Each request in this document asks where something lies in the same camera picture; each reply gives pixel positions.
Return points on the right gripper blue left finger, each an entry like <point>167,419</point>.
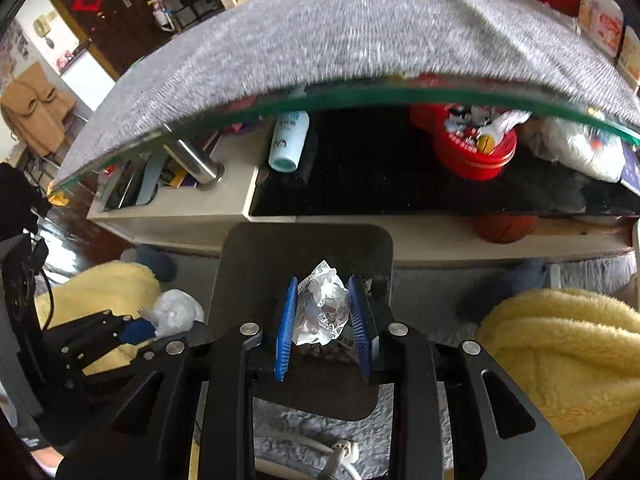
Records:
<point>285,331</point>

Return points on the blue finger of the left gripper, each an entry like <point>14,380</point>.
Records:
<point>136,331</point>

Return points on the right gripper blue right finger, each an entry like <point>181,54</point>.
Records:
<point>359,317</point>

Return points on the white paper ball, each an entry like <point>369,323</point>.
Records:
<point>323,307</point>

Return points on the clear plastic wrap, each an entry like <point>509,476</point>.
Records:
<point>173,312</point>

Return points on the black trash bin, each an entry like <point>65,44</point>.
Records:
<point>258,263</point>

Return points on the person's left hand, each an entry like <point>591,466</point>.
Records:
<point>48,459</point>

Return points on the orange basketball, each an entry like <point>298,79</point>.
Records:
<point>504,228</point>

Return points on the white tube bottle under table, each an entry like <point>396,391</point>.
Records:
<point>289,136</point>

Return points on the red round tin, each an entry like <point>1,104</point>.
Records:
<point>466,139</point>

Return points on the yellow fleece trousers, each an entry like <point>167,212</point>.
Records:
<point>576,356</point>

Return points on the tan coat on chair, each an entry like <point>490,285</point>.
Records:
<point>35,110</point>

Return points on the grey woven table cloth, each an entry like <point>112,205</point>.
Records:
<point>264,57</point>

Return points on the dark brown door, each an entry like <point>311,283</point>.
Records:
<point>117,32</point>

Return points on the white cream bottle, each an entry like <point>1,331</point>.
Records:
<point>629,60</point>

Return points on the white pink lotion bottle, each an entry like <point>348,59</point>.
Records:
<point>607,26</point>

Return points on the white yellow lotion bottle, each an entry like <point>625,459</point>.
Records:
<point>585,15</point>

